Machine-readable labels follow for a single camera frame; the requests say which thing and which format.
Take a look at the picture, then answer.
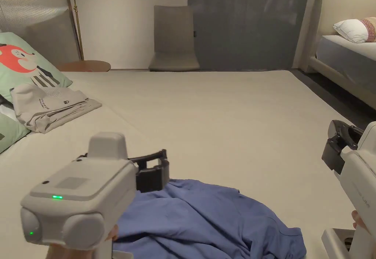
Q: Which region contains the grey padded headboard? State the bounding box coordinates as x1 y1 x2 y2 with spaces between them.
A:
0 0 75 72

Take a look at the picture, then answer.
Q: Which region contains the grey upholstered chair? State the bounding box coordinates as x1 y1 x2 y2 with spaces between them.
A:
148 5 200 72

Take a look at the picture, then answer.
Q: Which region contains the person's right hand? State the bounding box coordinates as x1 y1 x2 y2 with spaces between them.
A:
351 210 364 230

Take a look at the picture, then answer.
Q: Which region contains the person's left hand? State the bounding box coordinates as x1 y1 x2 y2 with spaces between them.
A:
47 224 119 259

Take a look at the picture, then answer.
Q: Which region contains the plain green cushion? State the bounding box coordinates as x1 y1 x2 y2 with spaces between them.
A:
0 113 30 154

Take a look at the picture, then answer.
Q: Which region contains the brass floor lamp pole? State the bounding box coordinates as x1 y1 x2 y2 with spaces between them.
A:
71 0 85 61

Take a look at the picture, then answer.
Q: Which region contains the white pillow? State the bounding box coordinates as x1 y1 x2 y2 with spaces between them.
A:
333 18 371 45

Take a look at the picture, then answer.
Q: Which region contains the patterned beige pillow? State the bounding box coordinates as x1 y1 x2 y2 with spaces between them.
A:
357 16 376 43

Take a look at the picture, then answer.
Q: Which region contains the beige rounded padded headboard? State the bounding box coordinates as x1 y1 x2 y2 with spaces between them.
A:
299 0 376 71

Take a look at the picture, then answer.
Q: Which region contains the green fox print cushion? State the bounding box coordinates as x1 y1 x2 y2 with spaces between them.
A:
0 32 73 104

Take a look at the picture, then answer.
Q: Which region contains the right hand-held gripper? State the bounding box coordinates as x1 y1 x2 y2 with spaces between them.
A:
321 120 376 259

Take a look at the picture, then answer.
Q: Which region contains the round wooden side table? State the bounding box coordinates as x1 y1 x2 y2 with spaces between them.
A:
55 60 112 72

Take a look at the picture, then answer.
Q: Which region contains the beige bed with grey mattress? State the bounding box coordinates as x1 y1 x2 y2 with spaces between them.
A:
307 34 376 102

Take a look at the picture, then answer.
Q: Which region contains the bed with beige sheet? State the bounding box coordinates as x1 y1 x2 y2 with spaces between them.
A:
0 69 376 259

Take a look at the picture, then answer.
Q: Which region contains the folded beige printed cloth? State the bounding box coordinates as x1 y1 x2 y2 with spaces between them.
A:
11 82 103 134

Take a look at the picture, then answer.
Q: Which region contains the blue shirt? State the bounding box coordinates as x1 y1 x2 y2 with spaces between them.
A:
113 178 307 259

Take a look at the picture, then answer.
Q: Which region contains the grey door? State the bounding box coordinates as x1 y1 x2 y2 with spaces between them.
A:
187 0 314 71

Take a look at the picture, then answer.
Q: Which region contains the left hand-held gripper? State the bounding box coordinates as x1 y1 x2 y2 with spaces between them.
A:
20 132 170 259

